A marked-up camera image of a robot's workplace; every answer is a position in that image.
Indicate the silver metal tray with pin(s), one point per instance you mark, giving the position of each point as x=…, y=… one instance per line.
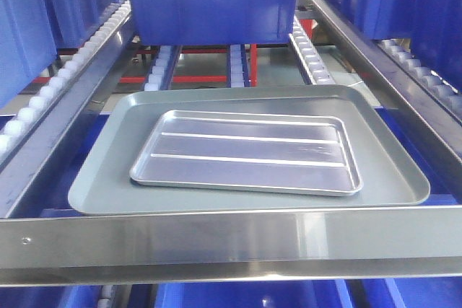
x=297, y=154

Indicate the large grey tray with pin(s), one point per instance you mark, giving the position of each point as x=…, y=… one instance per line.
x=104, y=185

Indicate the centre white roller track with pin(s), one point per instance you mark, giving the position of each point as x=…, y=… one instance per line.
x=237, y=66

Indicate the white roller track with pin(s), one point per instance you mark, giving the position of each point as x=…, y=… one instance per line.
x=309, y=62
x=436, y=86
x=160, y=74
x=237, y=66
x=39, y=104

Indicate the blue bin centre back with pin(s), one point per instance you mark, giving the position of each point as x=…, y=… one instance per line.
x=213, y=22

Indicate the left white roller track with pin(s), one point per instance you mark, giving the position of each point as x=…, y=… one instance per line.
x=39, y=104

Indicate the right white roller track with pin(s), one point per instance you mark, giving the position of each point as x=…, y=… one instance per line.
x=436, y=86

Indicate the large blue bin left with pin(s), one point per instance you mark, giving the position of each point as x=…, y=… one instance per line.
x=27, y=44

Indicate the blue bin right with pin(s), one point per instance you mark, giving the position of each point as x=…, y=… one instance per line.
x=433, y=27

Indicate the red floor frame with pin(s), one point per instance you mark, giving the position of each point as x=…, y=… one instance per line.
x=197, y=65

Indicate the steel flow rack frame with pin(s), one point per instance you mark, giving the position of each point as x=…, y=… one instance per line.
x=253, y=244

